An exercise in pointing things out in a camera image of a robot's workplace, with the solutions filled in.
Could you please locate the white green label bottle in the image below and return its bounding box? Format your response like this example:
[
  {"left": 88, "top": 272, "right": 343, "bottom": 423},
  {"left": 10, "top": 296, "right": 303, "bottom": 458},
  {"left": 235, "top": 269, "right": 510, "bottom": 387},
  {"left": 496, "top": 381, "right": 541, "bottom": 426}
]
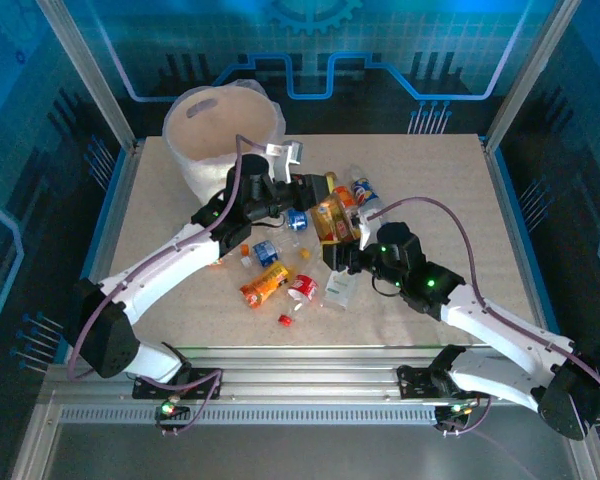
[{"left": 323, "top": 269, "right": 359, "bottom": 310}]

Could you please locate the small blue label bottle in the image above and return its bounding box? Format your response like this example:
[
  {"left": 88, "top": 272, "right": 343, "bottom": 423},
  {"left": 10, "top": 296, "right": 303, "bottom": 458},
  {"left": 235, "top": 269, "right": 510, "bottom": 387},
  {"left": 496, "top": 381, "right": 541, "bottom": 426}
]
[{"left": 239, "top": 237, "right": 301, "bottom": 269}]

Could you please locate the white plastic bin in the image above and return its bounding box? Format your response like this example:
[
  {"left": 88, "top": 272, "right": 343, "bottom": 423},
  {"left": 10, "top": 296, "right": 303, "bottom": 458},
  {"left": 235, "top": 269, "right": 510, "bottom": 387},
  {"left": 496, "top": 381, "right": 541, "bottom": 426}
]
[{"left": 162, "top": 84, "right": 287, "bottom": 206}]

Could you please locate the aluminium blue table side rail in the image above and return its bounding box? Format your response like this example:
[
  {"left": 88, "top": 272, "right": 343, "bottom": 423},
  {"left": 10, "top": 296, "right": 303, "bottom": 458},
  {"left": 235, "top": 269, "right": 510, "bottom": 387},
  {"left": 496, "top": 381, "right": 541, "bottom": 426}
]
[
  {"left": 479, "top": 134, "right": 551, "bottom": 346},
  {"left": 54, "top": 139, "right": 146, "bottom": 361}
]

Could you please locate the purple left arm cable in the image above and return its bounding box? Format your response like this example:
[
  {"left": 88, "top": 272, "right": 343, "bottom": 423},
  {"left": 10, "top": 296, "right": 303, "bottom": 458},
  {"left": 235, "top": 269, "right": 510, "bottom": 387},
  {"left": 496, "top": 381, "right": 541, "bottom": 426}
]
[{"left": 67, "top": 133, "right": 281, "bottom": 437}]

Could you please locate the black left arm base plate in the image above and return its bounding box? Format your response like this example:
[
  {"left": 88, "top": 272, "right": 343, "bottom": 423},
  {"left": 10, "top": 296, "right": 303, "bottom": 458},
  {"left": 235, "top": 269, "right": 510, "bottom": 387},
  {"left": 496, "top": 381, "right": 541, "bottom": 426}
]
[{"left": 132, "top": 367, "right": 224, "bottom": 401}]

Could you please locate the red label cola bottle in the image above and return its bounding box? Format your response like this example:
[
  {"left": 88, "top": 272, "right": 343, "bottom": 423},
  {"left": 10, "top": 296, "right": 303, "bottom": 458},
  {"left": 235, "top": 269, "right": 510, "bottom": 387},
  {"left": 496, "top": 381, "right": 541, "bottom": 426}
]
[{"left": 278, "top": 272, "right": 321, "bottom": 329}]

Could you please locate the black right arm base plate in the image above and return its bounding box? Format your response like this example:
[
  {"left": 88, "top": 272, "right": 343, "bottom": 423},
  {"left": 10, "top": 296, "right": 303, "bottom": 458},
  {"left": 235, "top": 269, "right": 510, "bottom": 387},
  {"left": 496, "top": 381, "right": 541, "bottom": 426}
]
[{"left": 397, "top": 363, "right": 481, "bottom": 401}]

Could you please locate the small orange cap bottle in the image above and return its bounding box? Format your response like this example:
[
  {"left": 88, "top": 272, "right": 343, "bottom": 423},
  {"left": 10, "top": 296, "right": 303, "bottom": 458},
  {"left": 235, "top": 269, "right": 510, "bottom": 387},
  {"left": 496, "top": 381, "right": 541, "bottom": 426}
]
[{"left": 208, "top": 242, "right": 252, "bottom": 267}]

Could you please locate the aluminium frame post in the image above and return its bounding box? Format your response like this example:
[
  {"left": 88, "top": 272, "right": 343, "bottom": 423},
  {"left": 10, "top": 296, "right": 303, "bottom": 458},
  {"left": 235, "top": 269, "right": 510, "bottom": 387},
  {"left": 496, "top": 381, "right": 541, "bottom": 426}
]
[
  {"left": 484, "top": 0, "right": 581, "bottom": 151},
  {"left": 37, "top": 0, "right": 141, "bottom": 151}
]

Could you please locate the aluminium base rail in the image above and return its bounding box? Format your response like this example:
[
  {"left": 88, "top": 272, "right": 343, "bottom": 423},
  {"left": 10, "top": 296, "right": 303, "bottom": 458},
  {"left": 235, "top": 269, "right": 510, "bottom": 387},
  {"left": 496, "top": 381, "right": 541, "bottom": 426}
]
[{"left": 42, "top": 347, "right": 581, "bottom": 406}]

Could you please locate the clear plastic bin liner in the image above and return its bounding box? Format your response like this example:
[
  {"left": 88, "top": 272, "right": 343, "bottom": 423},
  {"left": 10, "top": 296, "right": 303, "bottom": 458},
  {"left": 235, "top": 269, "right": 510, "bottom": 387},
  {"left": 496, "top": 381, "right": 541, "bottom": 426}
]
[{"left": 162, "top": 78, "right": 287, "bottom": 166}]

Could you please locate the grey slotted cable duct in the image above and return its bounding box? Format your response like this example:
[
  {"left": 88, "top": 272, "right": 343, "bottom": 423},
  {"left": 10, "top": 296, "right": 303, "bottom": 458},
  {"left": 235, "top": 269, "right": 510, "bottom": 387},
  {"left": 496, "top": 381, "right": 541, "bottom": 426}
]
[{"left": 59, "top": 405, "right": 446, "bottom": 427}]

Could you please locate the orange yellow juice bottle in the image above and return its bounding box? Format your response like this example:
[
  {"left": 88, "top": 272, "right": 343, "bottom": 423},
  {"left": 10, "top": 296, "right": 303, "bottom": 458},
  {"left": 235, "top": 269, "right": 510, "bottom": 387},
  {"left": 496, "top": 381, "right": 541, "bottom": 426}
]
[{"left": 238, "top": 260, "right": 295, "bottom": 310}]

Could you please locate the blue red label bottle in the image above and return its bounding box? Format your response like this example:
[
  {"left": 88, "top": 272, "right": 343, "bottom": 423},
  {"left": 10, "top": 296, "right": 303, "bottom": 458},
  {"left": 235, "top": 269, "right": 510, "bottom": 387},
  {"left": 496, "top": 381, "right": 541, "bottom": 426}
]
[{"left": 348, "top": 164, "right": 394, "bottom": 224}]

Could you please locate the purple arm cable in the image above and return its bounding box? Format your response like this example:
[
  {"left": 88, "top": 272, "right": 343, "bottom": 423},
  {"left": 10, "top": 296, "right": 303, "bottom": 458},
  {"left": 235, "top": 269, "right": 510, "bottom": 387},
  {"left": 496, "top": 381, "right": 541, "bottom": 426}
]
[
  {"left": 369, "top": 197, "right": 600, "bottom": 436},
  {"left": 67, "top": 133, "right": 281, "bottom": 437}
]

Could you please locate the large blue label bottle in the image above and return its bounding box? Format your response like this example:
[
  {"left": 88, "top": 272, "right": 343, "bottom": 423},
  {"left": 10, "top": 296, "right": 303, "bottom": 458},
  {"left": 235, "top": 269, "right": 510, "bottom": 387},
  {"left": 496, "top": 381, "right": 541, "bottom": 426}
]
[{"left": 259, "top": 208, "right": 312, "bottom": 236}]

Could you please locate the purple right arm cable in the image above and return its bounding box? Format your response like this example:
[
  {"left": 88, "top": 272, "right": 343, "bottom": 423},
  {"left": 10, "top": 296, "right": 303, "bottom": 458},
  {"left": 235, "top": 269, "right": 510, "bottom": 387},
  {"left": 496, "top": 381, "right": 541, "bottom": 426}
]
[{"left": 369, "top": 197, "right": 600, "bottom": 436}]

